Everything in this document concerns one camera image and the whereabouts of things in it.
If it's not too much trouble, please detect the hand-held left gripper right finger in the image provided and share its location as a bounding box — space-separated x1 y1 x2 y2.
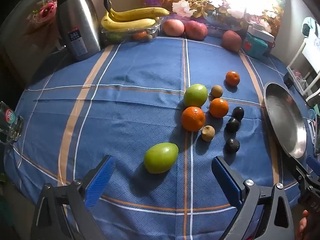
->
211 156 295 240

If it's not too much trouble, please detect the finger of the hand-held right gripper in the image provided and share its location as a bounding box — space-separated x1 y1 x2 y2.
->
287 154 316 188
307 155 320 174

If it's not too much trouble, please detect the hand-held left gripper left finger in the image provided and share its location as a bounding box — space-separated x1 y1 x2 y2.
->
35 155 115 240

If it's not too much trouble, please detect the dark plum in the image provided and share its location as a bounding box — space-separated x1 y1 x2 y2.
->
225 138 240 153
232 106 245 121
226 117 241 133

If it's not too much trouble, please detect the stainless steel bowl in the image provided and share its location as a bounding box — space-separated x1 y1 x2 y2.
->
263 82 307 159

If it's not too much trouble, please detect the green jujube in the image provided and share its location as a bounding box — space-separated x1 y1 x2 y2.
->
183 84 208 108
143 142 179 174

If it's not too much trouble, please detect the large orange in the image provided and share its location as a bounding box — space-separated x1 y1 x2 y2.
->
181 106 206 132

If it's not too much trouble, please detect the medium orange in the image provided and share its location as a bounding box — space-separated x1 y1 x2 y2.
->
209 98 229 118

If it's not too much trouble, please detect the person's right hand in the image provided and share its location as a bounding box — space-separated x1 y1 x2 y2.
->
297 210 312 240

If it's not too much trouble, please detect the black power adapter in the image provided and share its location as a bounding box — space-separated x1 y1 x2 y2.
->
284 73 295 88

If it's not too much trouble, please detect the glass cup with label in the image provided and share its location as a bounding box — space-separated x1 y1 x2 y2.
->
0 101 24 145

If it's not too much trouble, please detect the blue plaid tablecloth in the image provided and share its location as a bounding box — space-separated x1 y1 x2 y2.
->
4 36 315 240

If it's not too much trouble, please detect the white metal rack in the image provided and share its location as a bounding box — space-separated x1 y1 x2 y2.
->
286 17 320 103

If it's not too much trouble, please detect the teal plastic box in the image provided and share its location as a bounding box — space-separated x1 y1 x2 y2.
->
244 33 268 57

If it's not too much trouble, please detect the dark red apple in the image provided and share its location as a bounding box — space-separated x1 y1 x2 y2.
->
222 30 242 53

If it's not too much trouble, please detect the white box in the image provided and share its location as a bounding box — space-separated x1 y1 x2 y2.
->
247 21 275 43

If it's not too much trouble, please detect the yellow banana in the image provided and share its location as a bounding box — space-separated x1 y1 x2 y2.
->
101 11 157 31
109 7 171 22

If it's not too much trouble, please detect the clear plastic container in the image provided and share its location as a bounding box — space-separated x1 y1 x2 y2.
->
101 17 162 46

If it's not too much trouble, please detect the pale pink apple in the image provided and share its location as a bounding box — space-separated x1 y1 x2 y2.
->
162 19 185 37

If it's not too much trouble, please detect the stainless steel kettle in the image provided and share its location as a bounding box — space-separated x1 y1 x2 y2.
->
55 0 112 62

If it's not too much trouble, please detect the pink artificial flower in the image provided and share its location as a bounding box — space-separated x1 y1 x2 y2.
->
27 0 58 24

